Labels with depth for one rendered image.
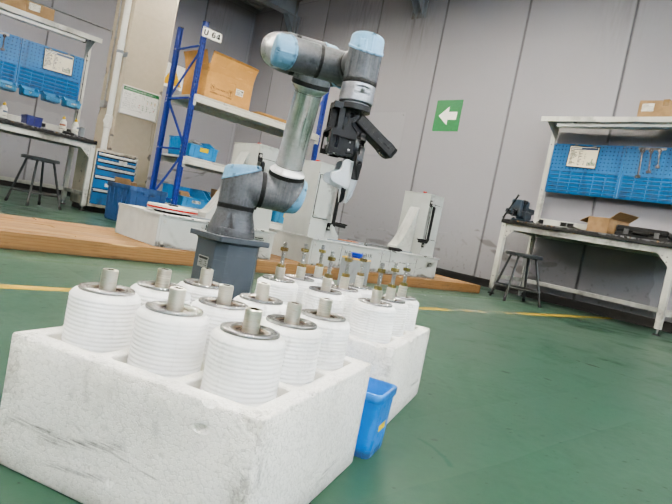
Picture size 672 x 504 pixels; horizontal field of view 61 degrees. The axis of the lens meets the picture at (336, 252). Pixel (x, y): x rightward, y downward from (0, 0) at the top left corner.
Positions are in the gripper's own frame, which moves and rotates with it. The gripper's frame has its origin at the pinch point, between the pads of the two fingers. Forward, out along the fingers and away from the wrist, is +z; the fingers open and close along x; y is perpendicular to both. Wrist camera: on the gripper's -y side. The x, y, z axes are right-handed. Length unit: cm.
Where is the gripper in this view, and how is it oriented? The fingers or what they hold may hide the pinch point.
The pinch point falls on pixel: (346, 197)
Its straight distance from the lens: 126.3
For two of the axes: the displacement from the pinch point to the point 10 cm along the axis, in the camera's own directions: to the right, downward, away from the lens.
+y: -9.4, -1.7, -3.0
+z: -1.9, 9.8, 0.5
